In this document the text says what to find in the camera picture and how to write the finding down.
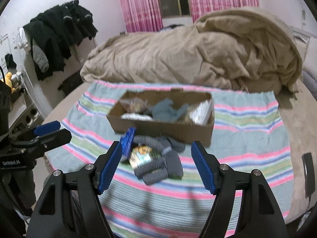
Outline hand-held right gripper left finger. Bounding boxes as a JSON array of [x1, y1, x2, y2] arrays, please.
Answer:
[[26, 141, 123, 238]]

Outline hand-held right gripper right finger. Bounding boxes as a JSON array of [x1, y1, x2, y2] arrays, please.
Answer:
[[191, 141, 289, 238]]

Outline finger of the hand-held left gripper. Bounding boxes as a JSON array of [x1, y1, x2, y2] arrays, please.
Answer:
[[11, 129, 72, 155], [15, 121, 61, 140]]

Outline grey knit gloves with label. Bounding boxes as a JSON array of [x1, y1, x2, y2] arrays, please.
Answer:
[[129, 135, 185, 185]]

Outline brown cardboard box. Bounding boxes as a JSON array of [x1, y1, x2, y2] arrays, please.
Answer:
[[106, 89, 215, 147]]

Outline white shelf unit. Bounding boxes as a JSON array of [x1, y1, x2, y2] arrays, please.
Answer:
[[9, 72, 48, 132]]

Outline blue ribbed comb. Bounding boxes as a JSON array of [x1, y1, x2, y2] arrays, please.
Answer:
[[120, 127, 137, 162]]

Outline black cloth bag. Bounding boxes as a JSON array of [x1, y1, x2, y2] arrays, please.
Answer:
[[0, 81, 12, 116]]

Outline dark low stool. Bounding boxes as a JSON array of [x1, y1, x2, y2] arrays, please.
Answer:
[[58, 71, 85, 95]]

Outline striped knit blanket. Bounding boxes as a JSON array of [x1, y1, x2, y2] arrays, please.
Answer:
[[46, 81, 294, 238]]

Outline white plastic packet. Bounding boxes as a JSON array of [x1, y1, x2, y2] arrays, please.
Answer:
[[189, 99, 214, 126]]

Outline white cloth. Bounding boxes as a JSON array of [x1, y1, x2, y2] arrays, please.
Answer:
[[121, 113, 153, 122]]

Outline yellow plush toy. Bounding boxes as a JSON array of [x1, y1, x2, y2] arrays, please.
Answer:
[[0, 72, 14, 94]]

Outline grey-blue glove in box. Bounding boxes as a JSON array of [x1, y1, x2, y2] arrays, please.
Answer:
[[149, 99, 190, 123]]

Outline grey hanging garment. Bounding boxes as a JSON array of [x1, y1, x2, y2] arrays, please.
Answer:
[[32, 42, 50, 73]]

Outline clear bag with brown item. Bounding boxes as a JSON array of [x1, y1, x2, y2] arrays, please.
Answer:
[[118, 98, 149, 114]]

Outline black hanging cap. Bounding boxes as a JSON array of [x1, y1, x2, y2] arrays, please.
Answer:
[[4, 53, 17, 70]]

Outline hanging dark clothes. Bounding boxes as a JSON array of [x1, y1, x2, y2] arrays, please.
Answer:
[[23, 0, 99, 81]]

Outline beige bed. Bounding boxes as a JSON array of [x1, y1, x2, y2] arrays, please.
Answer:
[[41, 37, 317, 230]]

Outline black phone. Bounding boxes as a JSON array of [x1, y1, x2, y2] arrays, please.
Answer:
[[302, 152, 315, 199]]

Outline beige fleece blanket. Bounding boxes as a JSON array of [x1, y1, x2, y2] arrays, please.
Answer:
[[80, 7, 303, 95]]

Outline grey pillow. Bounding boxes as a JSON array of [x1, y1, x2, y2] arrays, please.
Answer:
[[303, 70, 317, 100]]

